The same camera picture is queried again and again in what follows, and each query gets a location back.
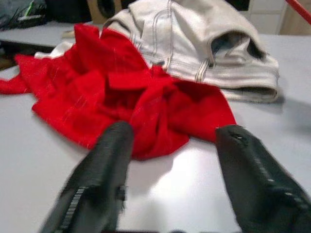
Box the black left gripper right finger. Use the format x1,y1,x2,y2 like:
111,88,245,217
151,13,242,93
215,124,311,233

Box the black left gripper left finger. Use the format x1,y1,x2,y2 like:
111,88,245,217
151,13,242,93
38,121,135,233

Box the red striped shirt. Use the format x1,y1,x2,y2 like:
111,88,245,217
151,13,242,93
0,23,238,161

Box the grey table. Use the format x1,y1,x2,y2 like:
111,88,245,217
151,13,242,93
0,20,97,49

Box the light grey trousers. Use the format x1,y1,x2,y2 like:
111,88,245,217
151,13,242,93
34,0,280,102

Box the cardboard box with round hole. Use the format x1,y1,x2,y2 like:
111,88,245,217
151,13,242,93
86,0,123,24

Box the black bin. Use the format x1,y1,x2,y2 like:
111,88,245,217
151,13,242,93
45,0,92,24

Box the black item with green stripe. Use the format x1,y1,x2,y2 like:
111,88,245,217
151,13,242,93
13,0,47,29

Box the red metal frame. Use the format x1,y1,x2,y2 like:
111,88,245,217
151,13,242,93
284,0,311,26

